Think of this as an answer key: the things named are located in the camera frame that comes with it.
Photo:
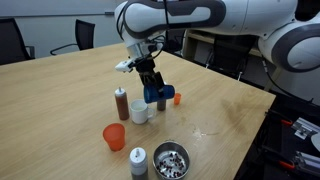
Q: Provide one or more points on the white round disc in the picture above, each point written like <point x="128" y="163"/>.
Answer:
<point x="316" y="141"/>

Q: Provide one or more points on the silver metal bracket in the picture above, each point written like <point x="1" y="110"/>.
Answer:
<point x="303" y="128"/>

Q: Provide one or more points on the grey whiteboard eraser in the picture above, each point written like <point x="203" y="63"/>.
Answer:
<point x="110" y="13"/>

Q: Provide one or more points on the blue plastic cup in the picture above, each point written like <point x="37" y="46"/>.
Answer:
<point x="168" y="94"/>

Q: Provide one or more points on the small clear brown-filled bottle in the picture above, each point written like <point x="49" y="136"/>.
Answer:
<point x="161" y="106"/>

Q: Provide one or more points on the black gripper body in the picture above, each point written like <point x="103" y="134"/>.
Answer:
<point x="148" y="71"/>

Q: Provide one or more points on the brown sauce squeeze bottle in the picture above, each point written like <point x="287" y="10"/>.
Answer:
<point x="122" y="106"/>

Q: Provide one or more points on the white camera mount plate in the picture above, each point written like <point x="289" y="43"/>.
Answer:
<point x="124" y="66"/>

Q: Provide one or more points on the silver aluminium rail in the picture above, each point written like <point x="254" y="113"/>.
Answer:
<point x="308" y="161"/>

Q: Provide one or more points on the large orange plastic cup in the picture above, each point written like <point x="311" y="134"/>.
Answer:
<point x="114" y="138"/>

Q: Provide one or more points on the white ceramic mug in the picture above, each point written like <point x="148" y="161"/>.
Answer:
<point x="139" y="113"/>

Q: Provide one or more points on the small orange plastic cup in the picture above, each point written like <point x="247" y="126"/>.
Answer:
<point x="177" y="99"/>

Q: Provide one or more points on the steel bowl with beans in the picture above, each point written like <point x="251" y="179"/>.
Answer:
<point x="171" y="161"/>

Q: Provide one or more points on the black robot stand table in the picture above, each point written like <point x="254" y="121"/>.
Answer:
<point x="276" y="140"/>

